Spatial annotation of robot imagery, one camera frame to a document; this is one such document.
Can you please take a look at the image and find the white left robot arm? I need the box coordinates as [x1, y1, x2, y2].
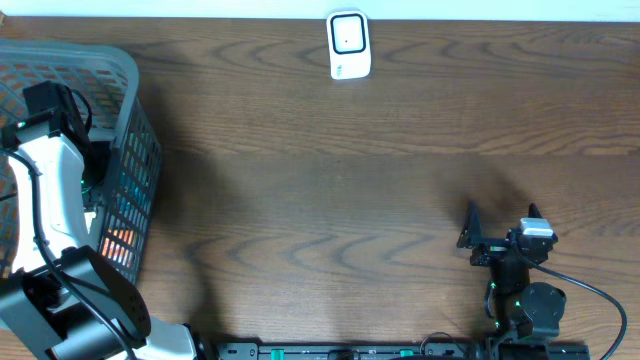
[1, 81, 206, 359]

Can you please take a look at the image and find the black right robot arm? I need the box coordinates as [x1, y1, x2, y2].
[456, 203, 566, 359]

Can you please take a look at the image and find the white barcode scanner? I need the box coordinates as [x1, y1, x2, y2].
[326, 10, 372, 80]

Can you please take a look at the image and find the grey plastic basket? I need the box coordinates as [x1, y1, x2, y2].
[1, 40, 162, 283]

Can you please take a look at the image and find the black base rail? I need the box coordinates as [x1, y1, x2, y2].
[215, 339, 590, 360]

